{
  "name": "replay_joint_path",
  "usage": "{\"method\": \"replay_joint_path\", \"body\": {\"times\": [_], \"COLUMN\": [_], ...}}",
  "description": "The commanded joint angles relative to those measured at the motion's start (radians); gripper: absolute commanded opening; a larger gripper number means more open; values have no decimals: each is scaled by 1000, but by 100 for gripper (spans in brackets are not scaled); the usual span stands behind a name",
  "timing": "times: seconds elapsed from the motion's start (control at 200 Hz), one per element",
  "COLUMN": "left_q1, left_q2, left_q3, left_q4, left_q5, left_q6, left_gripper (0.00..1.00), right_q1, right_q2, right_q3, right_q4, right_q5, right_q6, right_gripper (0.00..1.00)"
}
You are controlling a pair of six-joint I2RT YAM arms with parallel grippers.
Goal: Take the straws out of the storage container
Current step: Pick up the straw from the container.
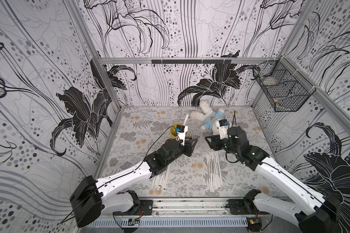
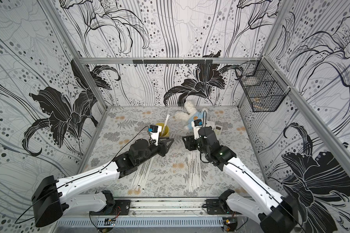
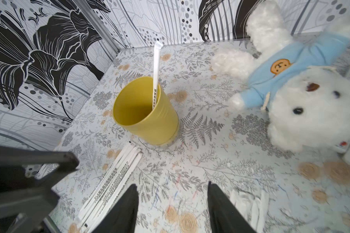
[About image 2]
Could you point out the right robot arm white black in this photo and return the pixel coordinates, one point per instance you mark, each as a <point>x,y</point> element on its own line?
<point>267,207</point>

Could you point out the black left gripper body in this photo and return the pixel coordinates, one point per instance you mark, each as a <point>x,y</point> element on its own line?
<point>152,150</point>

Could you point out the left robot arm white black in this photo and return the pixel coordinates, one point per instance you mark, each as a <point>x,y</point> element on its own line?
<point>54,198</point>

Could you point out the horizontal aluminium back bar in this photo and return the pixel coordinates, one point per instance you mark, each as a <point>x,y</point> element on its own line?
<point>136,61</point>

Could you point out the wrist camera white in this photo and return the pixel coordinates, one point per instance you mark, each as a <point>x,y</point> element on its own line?
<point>196,125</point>
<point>154,131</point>

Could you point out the white slotted cable duct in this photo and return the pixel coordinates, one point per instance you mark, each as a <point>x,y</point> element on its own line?
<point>146,222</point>

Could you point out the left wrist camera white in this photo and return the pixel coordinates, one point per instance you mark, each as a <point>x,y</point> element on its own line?
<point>154,131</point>

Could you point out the white remote control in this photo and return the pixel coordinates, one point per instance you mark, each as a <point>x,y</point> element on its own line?
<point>218,129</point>

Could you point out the aluminium frame post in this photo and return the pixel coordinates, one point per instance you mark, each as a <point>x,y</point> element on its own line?
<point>52,14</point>

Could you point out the yellow metal cup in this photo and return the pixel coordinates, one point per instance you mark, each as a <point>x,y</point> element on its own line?
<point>165,132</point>

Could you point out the white plush bunny toy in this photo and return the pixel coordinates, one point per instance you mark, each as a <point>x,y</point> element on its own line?
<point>192,114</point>

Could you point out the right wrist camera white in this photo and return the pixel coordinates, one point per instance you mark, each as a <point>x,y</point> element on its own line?
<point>196,125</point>

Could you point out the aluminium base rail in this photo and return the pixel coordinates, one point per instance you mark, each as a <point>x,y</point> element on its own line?
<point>191,206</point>

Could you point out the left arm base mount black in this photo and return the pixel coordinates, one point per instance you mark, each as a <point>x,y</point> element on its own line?
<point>112,206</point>

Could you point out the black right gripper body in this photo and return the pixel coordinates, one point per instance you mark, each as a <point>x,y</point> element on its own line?
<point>195,142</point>

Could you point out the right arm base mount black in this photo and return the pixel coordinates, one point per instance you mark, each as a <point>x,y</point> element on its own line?
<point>219,206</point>

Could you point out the black wire basket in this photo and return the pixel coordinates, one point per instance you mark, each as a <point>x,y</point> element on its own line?
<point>262,91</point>

